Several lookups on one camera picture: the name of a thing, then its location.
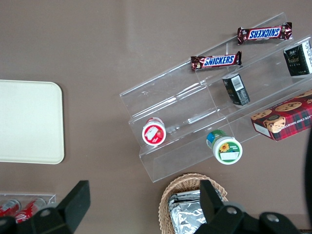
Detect beige plastic serving tray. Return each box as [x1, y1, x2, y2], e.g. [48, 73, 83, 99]
[0, 79, 65, 165]

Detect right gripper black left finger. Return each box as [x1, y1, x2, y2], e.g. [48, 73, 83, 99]
[31, 180, 91, 234]

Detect silver foil packet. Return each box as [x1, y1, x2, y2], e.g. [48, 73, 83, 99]
[167, 195, 176, 221]
[170, 190, 221, 234]

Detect clear acrylic step shelf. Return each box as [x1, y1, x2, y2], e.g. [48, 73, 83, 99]
[119, 12, 312, 183]

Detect blurred black wrist cable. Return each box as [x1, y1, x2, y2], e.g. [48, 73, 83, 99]
[302, 126, 312, 220]

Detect red cola bottle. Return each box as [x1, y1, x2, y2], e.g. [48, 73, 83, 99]
[0, 198, 21, 218]

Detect red tartan cookie box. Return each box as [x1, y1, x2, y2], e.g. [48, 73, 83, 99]
[251, 89, 312, 141]

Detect red lid yogurt cup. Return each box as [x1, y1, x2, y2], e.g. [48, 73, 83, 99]
[141, 117, 167, 146]

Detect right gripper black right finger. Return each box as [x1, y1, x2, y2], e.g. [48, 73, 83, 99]
[197, 179, 246, 234]

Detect oval light wicker basket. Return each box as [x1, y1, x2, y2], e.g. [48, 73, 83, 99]
[158, 173, 229, 234]

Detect green lid yogurt cup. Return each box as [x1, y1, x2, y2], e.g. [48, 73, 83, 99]
[206, 129, 243, 165]

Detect red soda cans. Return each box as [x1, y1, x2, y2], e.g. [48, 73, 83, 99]
[15, 197, 47, 224]

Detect small black carton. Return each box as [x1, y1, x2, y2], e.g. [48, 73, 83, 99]
[222, 73, 251, 106]
[283, 40, 312, 77]

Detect brown Snickers bar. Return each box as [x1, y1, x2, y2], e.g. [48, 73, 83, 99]
[237, 22, 293, 45]
[191, 51, 243, 72]

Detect clear acrylic bottle rack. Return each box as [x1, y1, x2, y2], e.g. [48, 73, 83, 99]
[0, 193, 58, 219]

